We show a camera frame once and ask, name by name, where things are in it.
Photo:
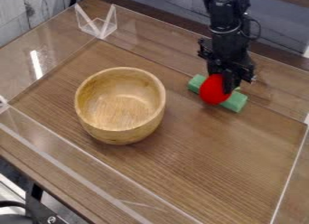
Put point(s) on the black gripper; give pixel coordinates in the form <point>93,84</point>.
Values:
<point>228,54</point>

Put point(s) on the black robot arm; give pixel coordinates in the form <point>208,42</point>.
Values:
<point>228,14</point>

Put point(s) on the clear acrylic corner stand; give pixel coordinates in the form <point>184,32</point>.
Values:
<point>97,27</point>

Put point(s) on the wooden bowl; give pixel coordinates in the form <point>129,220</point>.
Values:
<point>120,104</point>

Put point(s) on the black table leg bracket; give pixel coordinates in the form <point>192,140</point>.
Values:
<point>41,214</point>

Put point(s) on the red plush strawberry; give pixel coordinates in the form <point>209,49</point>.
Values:
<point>212,92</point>

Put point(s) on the clear acrylic tray wall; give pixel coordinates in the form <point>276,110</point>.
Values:
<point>104,195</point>

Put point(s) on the green rectangular block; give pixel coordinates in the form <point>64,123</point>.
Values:
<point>235,103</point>

